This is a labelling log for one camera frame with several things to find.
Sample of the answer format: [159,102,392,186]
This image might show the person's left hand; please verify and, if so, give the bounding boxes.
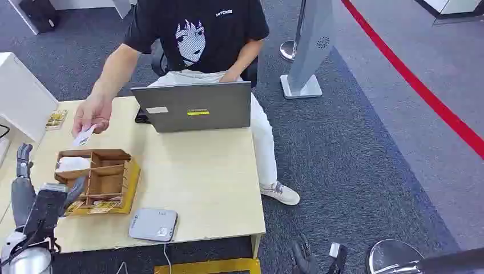
[219,71,244,83]

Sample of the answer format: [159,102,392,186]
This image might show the person's right hand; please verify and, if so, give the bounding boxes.
[71,94,114,138]

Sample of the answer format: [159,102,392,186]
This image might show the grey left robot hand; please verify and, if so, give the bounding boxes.
[10,142,88,229]

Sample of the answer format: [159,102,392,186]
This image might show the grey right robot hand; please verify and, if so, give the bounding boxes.
[291,234,322,274]

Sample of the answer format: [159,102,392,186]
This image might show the yellow card pack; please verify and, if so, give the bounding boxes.
[45,110,69,131]

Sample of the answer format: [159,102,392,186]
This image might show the person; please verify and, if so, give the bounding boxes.
[71,0,301,207]

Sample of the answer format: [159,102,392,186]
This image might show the grey laptop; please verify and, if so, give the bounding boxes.
[130,81,253,134]

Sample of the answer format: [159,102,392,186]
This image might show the black phone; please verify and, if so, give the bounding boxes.
[134,108,151,124]

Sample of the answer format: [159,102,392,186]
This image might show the yellow printed card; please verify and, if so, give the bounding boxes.
[87,200,123,215]
[66,200,86,217]

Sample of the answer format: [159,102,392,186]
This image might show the white card stack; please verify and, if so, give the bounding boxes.
[57,156,92,174]

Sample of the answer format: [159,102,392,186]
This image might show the white cabinet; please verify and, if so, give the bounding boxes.
[0,52,60,144]

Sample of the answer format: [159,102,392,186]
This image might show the wooden card box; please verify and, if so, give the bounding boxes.
[54,148,142,217]

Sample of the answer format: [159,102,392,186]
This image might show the grey standing kiosk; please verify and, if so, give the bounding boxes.
[280,0,336,100]

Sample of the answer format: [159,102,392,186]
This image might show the yellow board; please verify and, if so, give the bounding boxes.
[154,258,263,274]

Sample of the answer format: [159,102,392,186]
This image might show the pale wooden desk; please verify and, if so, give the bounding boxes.
[0,96,267,260]

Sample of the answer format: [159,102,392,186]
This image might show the white partition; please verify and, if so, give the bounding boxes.
[7,0,138,36]

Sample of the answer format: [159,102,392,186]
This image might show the black bag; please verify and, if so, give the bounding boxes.
[18,0,61,34]

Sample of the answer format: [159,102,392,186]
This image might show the grey card reader device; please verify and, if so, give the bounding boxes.
[128,207,179,243]

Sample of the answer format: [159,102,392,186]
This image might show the white counter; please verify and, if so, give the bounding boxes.
[414,0,484,26]

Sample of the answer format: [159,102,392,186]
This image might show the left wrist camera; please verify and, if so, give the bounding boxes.
[22,182,70,244]

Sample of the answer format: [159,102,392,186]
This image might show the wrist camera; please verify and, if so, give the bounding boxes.
[22,182,70,244]
[325,242,349,274]

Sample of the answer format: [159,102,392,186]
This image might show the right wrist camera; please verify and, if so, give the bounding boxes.
[325,242,349,274]

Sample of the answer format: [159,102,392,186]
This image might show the chrome stanchion post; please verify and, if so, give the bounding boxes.
[279,0,307,62]

